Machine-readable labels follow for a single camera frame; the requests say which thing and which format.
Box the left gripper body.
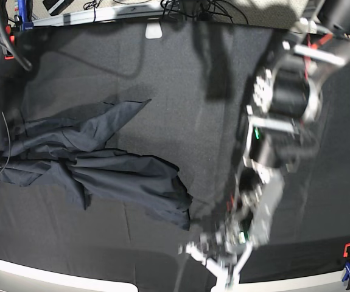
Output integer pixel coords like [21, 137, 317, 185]
[214, 209, 269, 257]

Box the dark grey t-shirt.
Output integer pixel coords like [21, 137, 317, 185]
[0, 101, 192, 230]

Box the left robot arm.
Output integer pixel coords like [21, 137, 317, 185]
[181, 1, 350, 267]

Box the red blue clamp front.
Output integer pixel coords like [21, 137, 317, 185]
[341, 243, 350, 291]

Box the black table cloth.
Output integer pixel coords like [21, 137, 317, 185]
[0, 23, 350, 291]

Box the red black clamp left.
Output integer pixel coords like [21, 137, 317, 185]
[3, 25, 16, 61]

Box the black box on floor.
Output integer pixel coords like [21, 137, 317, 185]
[42, 0, 74, 16]

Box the blue bar clamp left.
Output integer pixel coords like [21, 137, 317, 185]
[14, 0, 34, 31]

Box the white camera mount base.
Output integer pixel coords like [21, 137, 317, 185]
[145, 19, 163, 40]

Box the black cable bundle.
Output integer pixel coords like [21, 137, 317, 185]
[160, 0, 250, 25]

